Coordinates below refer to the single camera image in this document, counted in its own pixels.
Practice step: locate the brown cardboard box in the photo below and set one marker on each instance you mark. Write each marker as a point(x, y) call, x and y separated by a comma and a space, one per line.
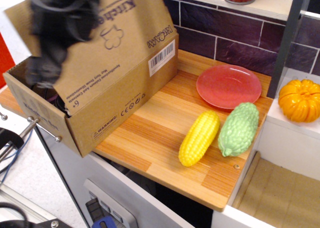
point(133, 53)

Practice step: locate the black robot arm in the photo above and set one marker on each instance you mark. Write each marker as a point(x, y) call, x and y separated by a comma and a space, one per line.
point(58, 24)

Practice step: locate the yellow toy corn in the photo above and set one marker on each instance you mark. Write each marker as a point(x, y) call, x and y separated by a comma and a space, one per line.
point(198, 139)

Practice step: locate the red plastic plate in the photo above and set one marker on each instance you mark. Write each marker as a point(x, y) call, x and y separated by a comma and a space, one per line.
point(226, 86)

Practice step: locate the green toy bitter gourd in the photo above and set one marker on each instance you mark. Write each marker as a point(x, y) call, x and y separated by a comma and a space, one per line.
point(239, 130)

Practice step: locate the black round webcam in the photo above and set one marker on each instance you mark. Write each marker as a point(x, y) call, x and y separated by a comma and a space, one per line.
point(60, 104)

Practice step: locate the grey power strip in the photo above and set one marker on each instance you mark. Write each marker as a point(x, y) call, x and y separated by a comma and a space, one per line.
point(121, 216)

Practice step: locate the orange toy pumpkin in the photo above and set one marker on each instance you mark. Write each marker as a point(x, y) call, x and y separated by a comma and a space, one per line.
point(299, 100)

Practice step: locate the metal clamp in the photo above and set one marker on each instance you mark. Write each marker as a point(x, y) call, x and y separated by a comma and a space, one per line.
point(13, 141)

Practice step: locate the red panel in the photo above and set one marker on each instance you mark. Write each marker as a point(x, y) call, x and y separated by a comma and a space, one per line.
point(6, 60)

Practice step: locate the grey metal post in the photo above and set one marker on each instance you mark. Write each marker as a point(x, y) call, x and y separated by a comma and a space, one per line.
point(298, 7)

